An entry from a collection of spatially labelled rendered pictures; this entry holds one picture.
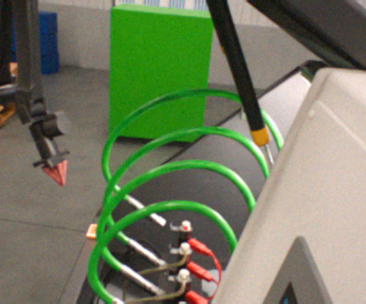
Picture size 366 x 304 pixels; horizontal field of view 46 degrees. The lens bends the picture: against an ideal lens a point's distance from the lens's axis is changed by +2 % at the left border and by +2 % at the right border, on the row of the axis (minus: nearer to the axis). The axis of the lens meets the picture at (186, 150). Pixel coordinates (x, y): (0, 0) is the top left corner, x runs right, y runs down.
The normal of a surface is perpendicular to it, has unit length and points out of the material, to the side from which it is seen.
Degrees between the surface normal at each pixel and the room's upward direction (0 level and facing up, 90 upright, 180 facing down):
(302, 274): 76
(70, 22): 90
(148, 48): 90
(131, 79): 90
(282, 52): 90
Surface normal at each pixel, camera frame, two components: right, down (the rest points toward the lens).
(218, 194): -0.02, 0.37
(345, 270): -0.95, -0.31
